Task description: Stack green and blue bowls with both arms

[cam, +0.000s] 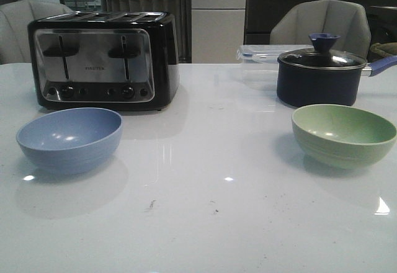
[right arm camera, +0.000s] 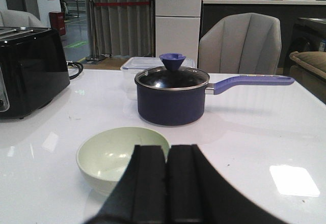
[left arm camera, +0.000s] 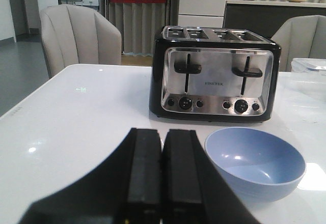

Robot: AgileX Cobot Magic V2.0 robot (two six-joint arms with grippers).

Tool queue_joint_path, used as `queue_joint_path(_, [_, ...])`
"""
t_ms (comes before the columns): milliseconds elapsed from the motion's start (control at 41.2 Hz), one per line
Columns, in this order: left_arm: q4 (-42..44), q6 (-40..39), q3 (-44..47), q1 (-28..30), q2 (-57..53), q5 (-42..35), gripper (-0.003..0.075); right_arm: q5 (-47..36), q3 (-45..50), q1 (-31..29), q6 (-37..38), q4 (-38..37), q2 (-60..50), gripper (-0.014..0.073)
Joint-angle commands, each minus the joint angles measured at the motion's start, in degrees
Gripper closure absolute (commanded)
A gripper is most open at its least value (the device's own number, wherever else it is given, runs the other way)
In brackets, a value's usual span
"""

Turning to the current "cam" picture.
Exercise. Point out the blue plastic bowl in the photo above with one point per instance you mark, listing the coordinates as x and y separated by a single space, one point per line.
71 141

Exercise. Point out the green plastic bowl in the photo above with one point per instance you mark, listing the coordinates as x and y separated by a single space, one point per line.
342 136

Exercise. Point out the clear plastic food container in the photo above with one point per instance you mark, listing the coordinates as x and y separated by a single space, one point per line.
259 65

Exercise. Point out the black chrome four-slot toaster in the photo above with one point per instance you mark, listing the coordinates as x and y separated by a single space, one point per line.
125 61

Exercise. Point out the dark blue saucepan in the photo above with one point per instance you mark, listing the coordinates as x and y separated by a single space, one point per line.
300 85

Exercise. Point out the white cabinet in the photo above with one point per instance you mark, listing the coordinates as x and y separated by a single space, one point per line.
217 30

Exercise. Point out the grey upholstered chair right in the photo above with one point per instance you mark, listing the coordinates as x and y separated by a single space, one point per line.
345 19

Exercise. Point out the grey upholstered chair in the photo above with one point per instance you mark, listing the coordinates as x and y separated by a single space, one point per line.
345 19
15 18

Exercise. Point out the glass pot lid blue knob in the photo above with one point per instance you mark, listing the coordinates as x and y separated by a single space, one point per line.
322 55

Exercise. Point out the olive cloth at right edge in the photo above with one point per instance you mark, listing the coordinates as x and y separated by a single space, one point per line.
382 50

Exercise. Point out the grey upholstered chair left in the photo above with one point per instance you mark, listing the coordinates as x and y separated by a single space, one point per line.
15 18

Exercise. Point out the dark counter unit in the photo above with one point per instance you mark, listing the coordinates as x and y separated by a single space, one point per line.
263 15

